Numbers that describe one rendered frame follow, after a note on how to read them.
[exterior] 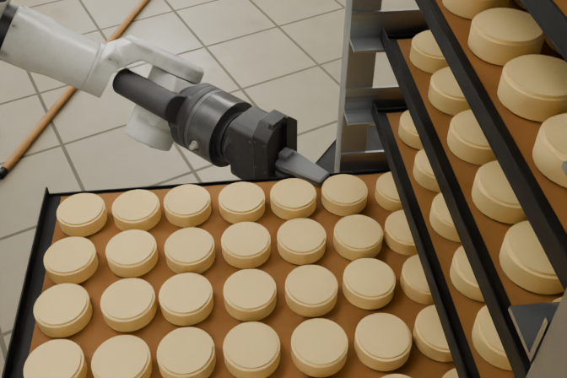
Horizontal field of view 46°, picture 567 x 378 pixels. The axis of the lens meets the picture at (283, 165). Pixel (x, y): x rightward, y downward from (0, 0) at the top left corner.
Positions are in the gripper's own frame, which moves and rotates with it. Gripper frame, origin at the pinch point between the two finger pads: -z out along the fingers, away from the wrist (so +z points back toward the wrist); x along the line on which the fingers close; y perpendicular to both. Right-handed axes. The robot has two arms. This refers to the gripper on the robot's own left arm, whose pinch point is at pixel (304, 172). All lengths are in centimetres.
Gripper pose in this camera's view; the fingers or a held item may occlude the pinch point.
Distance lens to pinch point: 77.4
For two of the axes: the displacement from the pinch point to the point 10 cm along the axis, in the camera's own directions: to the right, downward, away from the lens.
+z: -7.8, -4.2, 4.7
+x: -0.1, -7.4, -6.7
